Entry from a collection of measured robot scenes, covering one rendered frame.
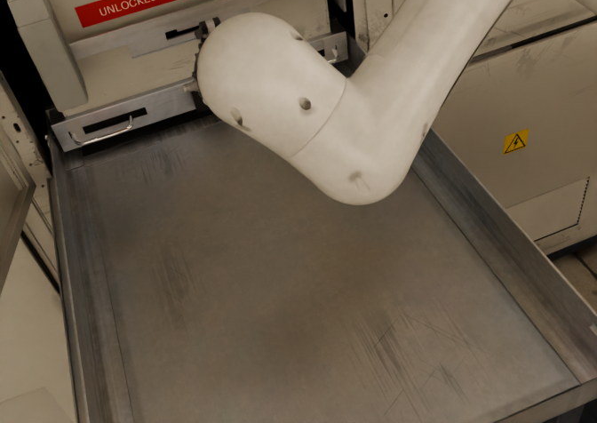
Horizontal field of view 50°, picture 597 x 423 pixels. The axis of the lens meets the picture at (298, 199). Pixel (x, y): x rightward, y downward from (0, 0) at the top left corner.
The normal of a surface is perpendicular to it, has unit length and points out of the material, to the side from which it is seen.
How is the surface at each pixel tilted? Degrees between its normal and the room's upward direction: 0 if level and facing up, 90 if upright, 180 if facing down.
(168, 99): 90
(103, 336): 0
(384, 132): 43
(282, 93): 68
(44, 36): 90
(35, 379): 90
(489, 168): 90
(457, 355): 0
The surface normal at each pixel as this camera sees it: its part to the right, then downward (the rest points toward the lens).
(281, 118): 0.00, 0.58
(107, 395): -0.14, -0.70
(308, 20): 0.34, 0.63
